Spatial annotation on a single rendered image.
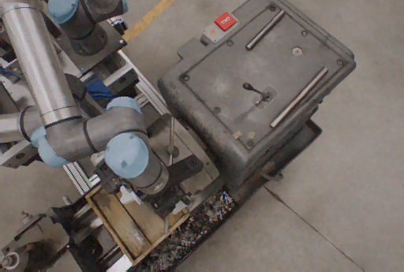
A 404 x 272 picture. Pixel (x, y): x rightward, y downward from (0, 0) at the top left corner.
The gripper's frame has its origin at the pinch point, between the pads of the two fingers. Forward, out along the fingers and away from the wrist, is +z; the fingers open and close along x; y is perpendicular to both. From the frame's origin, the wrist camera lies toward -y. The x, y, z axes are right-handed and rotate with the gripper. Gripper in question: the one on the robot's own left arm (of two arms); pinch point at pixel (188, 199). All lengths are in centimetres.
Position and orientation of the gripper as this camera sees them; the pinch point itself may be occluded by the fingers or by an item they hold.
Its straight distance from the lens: 83.4
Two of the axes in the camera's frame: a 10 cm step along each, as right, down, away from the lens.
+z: 2.7, 5.3, 8.1
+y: -7.5, 6.4, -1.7
